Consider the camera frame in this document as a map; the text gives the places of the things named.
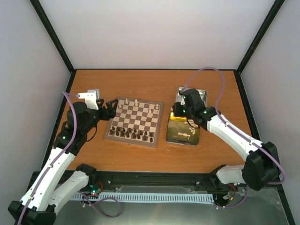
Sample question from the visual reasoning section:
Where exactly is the wooden chess board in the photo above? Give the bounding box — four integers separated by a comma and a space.
105, 97, 164, 148

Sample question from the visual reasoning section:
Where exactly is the black frame post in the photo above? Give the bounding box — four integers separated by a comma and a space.
237, 0, 285, 75
30, 0, 75, 74

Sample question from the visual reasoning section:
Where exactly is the black frame post right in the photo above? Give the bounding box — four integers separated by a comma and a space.
237, 0, 285, 75

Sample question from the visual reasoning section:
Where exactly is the gold tin box base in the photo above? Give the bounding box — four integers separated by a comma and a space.
166, 112, 200, 146

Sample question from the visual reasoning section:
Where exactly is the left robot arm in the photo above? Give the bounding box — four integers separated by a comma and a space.
8, 95, 118, 225

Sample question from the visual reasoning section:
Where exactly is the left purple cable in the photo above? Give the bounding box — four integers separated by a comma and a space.
16, 91, 78, 225

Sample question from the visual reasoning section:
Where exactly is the purple cable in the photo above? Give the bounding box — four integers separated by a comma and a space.
181, 67, 286, 209
16, 91, 78, 225

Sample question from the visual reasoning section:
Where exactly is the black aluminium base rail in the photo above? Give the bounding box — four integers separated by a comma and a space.
32, 171, 282, 195

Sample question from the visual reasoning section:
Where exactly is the green lit circuit board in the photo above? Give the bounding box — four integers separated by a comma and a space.
90, 181, 104, 195

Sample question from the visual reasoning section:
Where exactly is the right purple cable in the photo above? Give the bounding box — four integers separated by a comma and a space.
181, 67, 286, 209

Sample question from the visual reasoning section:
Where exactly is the light blue cable duct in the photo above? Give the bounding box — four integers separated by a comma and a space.
71, 191, 215, 204

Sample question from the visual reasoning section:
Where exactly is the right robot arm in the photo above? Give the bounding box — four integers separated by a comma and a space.
172, 88, 282, 191

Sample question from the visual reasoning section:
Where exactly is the silver tin lid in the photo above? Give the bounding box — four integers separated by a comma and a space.
174, 87, 207, 110

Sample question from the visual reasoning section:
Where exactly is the black frame post left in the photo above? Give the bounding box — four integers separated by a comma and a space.
30, 0, 75, 74

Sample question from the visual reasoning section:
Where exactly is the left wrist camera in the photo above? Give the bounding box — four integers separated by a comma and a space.
77, 89, 100, 110

